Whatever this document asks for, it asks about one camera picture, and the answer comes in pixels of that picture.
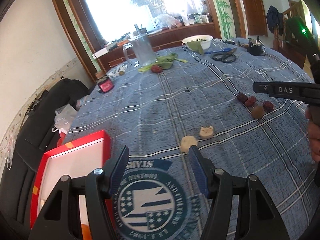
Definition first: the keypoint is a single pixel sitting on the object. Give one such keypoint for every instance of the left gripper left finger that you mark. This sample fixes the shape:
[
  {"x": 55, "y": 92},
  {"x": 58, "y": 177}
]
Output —
[{"x": 60, "y": 216}]

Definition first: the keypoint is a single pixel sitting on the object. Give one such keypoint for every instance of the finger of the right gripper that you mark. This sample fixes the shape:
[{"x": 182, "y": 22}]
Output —
[{"x": 299, "y": 91}]

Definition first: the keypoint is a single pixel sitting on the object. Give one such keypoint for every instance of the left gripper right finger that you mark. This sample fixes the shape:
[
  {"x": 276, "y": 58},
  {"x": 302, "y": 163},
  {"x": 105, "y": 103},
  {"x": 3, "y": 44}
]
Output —
[{"x": 258, "y": 217}]

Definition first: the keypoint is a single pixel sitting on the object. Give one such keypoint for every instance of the red date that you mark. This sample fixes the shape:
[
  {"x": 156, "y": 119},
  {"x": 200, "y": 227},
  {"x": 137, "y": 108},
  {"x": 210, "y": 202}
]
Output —
[
  {"x": 268, "y": 106},
  {"x": 242, "y": 97},
  {"x": 250, "y": 102},
  {"x": 156, "y": 69}
]

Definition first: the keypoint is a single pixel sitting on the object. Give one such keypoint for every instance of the brown kiwi fruit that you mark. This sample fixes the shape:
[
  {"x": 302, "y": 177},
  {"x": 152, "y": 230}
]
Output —
[{"x": 257, "y": 112}]

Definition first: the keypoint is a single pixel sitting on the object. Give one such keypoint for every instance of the crumbly beige cake piece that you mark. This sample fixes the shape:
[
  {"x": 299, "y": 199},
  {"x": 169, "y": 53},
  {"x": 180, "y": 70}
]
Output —
[{"x": 206, "y": 132}]

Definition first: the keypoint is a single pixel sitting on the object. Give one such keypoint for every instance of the round beige cake piece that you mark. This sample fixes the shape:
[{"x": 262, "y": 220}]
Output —
[{"x": 186, "y": 142}]

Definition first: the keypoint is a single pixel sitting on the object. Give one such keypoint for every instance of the small orange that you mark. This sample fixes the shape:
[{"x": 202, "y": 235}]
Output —
[{"x": 86, "y": 234}]

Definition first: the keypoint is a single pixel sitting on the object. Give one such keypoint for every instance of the person right hand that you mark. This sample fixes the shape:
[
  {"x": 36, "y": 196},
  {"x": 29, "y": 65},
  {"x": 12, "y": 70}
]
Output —
[{"x": 313, "y": 136}]

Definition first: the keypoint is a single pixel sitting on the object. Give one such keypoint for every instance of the wooden stair railing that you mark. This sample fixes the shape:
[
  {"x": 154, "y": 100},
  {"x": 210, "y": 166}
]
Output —
[{"x": 286, "y": 44}]

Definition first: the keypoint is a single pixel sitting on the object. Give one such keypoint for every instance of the dark jacket on railing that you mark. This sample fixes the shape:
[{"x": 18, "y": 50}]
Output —
[{"x": 275, "y": 20}]

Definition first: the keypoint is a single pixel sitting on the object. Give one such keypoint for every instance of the black cup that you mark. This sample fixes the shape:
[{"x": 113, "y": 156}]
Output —
[{"x": 256, "y": 47}]

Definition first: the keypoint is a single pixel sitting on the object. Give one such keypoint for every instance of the wooden door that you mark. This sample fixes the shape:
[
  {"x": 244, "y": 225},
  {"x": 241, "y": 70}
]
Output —
[{"x": 255, "y": 17}]

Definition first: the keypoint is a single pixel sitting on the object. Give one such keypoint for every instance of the black sofa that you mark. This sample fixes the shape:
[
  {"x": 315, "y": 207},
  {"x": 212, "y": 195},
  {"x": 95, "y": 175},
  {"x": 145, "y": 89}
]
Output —
[{"x": 34, "y": 139}]

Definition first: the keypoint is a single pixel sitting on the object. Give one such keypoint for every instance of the red shallow box tray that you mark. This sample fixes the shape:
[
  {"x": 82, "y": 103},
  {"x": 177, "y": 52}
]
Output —
[{"x": 76, "y": 158}]

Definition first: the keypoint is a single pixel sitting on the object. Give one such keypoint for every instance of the black scissors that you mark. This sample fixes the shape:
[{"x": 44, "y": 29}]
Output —
[{"x": 225, "y": 56}]

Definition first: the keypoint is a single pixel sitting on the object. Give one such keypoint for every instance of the blue pen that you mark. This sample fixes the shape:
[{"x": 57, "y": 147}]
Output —
[{"x": 216, "y": 51}]

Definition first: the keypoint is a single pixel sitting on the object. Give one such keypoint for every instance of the red plastic bag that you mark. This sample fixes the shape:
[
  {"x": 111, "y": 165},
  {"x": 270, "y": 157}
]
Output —
[{"x": 61, "y": 139}]

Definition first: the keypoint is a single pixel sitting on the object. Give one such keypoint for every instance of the white bowl with greens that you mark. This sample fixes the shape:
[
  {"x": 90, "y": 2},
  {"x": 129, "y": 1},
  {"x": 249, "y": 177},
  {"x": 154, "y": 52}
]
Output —
[{"x": 198, "y": 43}]

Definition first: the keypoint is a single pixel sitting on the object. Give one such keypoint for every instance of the clear plastic bag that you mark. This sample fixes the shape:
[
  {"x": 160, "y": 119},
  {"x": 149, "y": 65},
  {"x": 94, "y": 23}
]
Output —
[{"x": 64, "y": 116}]

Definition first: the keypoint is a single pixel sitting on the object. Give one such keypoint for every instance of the wooden window counter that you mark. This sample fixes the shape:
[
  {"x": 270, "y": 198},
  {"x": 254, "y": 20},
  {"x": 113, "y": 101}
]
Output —
[{"x": 162, "y": 40}]

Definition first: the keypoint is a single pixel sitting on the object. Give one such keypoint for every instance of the plastic bag on counter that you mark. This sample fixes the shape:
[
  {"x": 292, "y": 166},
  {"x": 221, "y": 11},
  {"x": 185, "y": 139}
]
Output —
[{"x": 166, "y": 21}]

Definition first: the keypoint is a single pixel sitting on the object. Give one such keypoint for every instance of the green vegetable leaves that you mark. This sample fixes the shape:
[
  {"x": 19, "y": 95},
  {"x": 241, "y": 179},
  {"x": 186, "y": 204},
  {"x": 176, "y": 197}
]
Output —
[{"x": 165, "y": 62}]

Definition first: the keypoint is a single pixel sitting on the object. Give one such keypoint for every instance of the red label black jar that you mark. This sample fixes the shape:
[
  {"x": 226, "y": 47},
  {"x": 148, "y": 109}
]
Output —
[{"x": 105, "y": 84}]

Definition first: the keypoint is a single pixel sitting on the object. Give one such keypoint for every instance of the red date by leaves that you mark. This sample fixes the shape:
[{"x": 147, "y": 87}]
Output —
[{"x": 156, "y": 69}]

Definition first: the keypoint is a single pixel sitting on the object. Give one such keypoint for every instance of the blue plaid tablecloth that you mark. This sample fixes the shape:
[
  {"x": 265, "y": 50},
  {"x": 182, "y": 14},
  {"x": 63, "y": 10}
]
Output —
[{"x": 150, "y": 113}]

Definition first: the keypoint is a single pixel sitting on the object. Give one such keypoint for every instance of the clear glass pitcher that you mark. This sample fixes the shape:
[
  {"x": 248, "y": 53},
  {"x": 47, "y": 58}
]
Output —
[{"x": 142, "y": 49}]

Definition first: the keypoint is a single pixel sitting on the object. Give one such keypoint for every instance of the white round plate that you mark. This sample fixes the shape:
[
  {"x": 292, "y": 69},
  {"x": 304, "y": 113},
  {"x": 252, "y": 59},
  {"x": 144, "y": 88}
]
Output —
[{"x": 114, "y": 72}]

